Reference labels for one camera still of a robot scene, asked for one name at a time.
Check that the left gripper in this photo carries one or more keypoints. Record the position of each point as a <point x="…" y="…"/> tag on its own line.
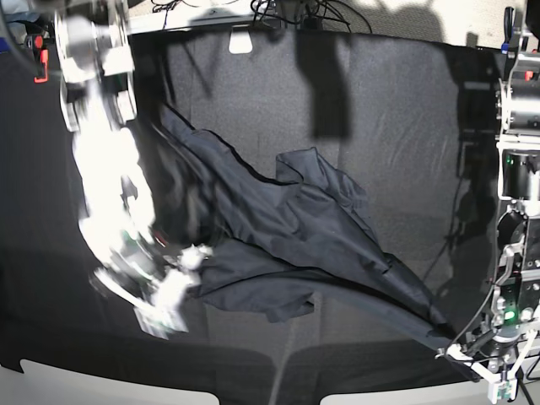
<point x="492" y="347"/>

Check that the dark navy t-shirt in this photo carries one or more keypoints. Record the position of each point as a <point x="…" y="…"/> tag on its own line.
<point x="276" y="241"/>

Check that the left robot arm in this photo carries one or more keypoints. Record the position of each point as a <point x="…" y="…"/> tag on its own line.
<point x="513" y="307"/>

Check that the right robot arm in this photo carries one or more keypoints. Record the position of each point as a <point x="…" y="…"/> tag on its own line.
<point x="98" y="102"/>

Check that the black felt table cover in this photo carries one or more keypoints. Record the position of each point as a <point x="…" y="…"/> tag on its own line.
<point x="408" y="120"/>

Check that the blue clamp far right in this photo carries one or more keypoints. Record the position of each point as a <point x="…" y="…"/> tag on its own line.
<point x="513" y="21"/>

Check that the red clamp far left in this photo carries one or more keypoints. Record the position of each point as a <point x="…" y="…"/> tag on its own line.
<point x="36" y="43"/>

